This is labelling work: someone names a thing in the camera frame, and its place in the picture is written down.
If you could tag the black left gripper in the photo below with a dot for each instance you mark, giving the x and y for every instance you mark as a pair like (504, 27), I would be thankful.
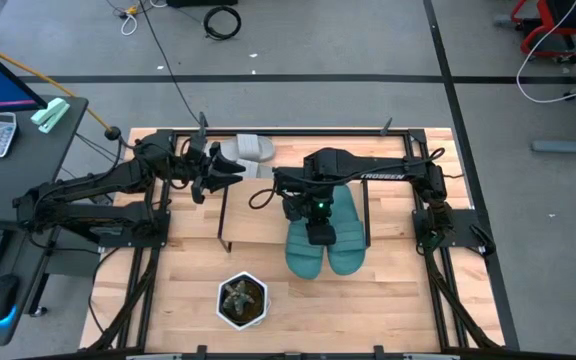
(202, 167)

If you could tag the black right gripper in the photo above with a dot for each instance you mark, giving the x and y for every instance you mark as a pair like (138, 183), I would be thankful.
(298, 200)

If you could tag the grey slide sandal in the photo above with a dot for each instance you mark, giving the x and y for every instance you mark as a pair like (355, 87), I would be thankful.
(250, 146)
(259, 170)

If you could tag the teal slide sandal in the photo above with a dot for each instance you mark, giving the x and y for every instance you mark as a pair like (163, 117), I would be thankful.
(350, 235)
(302, 261)

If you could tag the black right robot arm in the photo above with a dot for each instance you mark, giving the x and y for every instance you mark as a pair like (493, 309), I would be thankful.
(368, 167)

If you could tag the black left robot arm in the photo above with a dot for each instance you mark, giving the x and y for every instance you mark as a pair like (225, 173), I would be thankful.
(118, 177)

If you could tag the wooden shelf with black legs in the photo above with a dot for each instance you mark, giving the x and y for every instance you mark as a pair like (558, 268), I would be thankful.
(253, 215)

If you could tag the green cactus plant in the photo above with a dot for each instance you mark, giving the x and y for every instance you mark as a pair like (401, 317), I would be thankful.
(239, 297)

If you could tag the large white box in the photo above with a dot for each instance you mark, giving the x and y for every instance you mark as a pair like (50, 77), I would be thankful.
(228, 317)

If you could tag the mint green stapler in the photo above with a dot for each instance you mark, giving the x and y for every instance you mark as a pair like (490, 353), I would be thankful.
(50, 115)

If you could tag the black desk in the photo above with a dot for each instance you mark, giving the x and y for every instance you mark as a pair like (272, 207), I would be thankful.
(23, 175)

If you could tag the black computer mouse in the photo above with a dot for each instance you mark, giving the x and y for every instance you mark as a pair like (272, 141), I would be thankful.
(2, 297)

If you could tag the grey stand base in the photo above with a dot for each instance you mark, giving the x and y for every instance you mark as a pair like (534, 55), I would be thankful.
(568, 146)

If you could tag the red metal cart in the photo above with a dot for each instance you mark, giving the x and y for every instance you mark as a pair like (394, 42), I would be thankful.
(550, 25)

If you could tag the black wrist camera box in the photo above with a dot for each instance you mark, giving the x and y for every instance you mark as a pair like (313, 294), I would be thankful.
(322, 234)

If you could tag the black table frame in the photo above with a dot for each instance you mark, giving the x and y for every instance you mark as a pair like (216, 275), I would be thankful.
(293, 132)

